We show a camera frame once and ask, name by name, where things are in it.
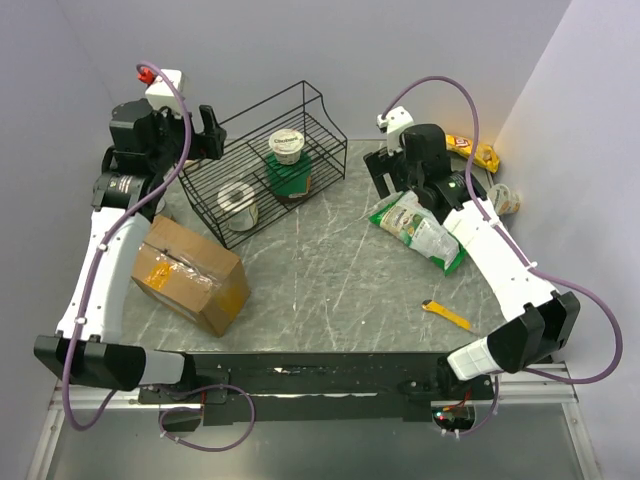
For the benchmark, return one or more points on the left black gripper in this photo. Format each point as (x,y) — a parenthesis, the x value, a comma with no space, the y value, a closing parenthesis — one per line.
(210,141)

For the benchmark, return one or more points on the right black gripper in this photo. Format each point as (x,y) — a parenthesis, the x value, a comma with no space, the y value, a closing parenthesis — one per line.
(381,163)

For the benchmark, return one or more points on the yellow utility knife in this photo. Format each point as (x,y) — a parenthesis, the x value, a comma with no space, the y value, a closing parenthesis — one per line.
(438,309)

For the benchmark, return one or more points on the brown cardboard express box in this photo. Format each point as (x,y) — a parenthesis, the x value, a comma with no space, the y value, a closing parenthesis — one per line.
(196,278)

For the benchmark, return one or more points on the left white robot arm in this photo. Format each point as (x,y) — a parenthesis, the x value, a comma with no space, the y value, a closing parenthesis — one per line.
(86,349)

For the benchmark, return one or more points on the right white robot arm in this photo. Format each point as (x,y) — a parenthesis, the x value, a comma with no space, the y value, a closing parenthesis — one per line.
(443,215)

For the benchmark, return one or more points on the green snack bag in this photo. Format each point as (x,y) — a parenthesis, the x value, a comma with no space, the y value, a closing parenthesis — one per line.
(418,229)

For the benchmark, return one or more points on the white can in rack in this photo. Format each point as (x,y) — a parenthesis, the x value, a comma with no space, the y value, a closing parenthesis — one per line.
(238,203)

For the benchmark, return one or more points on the white Chobani yogurt cup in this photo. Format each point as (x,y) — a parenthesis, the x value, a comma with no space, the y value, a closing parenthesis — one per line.
(287,145)

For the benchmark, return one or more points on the yellow Lays chip bag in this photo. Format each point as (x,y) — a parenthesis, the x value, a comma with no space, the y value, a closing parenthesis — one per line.
(485,156)

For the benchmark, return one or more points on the yogurt cup on side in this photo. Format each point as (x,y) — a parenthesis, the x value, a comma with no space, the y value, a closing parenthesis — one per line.
(504,200)

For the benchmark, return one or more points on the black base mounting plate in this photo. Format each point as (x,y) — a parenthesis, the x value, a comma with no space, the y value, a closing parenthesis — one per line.
(272,386)

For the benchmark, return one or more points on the black wire basket rack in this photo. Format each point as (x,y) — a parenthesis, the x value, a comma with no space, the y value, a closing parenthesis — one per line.
(301,107)

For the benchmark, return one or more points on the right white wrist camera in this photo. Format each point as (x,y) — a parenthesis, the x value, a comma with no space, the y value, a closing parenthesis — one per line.
(397,120)

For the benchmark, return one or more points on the aluminium rail frame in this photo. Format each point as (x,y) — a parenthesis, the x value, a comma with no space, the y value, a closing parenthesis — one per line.
(537,432)

